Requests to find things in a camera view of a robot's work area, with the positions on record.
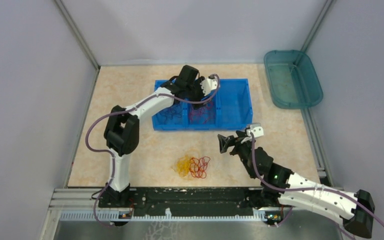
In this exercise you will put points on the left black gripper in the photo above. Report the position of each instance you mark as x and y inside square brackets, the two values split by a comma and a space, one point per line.
[197, 83]

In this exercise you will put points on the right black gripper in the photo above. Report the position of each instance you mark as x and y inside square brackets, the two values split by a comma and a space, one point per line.
[224, 142]

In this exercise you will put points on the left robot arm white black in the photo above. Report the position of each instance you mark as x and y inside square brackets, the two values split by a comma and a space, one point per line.
[122, 131]

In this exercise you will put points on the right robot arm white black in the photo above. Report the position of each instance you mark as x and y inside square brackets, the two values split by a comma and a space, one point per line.
[353, 210]

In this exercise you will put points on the blue three-compartment plastic bin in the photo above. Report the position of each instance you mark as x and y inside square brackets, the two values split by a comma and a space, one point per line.
[230, 110]

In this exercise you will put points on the teal translucent plastic tub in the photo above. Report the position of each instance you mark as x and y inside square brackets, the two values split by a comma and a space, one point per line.
[292, 79]

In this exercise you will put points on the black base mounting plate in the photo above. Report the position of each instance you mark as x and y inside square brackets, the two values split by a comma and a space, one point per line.
[190, 201]

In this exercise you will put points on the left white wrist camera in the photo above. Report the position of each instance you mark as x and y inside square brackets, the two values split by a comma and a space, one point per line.
[208, 85]

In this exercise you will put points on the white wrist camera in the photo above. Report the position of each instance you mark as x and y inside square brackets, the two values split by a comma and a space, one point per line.
[254, 130]
[208, 85]

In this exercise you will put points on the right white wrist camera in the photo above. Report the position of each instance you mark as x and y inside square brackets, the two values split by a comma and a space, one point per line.
[254, 130]

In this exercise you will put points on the white cable duct strip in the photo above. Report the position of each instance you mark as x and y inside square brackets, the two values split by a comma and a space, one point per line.
[116, 216]

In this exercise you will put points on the aluminium frame rail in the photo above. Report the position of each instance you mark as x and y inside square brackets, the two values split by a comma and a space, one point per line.
[74, 197]

